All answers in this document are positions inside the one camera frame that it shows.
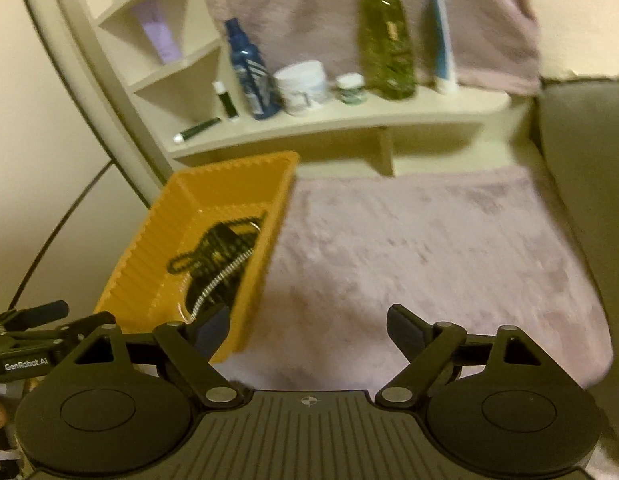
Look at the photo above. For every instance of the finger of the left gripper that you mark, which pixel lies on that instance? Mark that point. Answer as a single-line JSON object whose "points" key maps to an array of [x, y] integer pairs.
{"points": [[19, 320], [89, 323]]}

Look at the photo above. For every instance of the green olive spray bottle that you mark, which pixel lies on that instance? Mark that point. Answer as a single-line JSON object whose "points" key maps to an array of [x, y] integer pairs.
{"points": [[386, 51]]}

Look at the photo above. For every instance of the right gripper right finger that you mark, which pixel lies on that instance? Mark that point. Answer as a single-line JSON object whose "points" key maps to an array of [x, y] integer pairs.
{"points": [[428, 350]]}

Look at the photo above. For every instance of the black strap wristwatch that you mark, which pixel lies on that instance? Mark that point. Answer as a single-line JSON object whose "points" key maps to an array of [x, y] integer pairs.
{"points": [[205, 291]]}

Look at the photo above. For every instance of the cream corner shelf unit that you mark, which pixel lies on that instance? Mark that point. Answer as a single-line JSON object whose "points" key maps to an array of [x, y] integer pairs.
{"points": [[203, 80]]}

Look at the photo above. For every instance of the white cream jar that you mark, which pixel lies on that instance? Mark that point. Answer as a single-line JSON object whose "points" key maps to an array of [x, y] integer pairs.
{"points": [[303, 87]]}

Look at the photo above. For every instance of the mauve fleece mat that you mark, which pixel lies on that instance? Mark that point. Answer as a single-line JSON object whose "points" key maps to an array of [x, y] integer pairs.
{"points": [[481, 250]]}

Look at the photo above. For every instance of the black white-capped tube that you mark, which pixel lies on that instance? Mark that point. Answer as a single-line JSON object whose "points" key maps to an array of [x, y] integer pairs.
{"points": [[190, 133]]}

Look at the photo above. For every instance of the grey velvet pillow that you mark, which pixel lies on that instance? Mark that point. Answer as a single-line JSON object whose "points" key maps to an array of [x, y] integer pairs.
{"points": [[578, 123]]}

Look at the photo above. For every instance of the dark blue spray bottle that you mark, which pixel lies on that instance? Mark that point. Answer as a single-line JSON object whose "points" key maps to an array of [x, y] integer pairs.
{"points": [[252, 73]]}

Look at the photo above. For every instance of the orange plastic tray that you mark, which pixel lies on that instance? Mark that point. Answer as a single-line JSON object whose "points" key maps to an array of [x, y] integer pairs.
{"points": [[149, 284]]}

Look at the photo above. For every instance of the blue white cream tube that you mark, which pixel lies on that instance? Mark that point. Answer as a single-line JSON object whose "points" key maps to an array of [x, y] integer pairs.
{"points": [[439, 48]]}

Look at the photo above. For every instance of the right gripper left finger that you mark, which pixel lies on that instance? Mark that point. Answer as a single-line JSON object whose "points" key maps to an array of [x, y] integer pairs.
{"points": [[189, 347]]}

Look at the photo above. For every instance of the lilac cosmetic tube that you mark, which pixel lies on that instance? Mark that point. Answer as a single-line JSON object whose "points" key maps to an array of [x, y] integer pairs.
{"points": [[151, 17]]}

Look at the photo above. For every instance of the small green label jar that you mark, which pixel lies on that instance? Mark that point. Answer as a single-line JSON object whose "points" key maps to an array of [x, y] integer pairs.
{"points": [[351, 88]]}

